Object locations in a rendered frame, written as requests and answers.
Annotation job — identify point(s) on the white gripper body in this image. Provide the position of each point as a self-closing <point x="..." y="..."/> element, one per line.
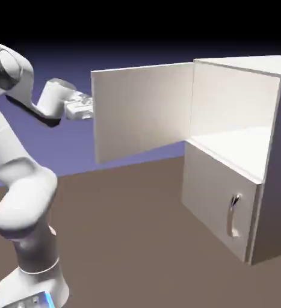
<point x="78" y="112"/>

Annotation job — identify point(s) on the white cabinet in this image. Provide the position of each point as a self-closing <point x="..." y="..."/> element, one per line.
<point x="275" y="168"/>

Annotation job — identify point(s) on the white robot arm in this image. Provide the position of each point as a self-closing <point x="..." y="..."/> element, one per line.
<point x="17" y="168"/>

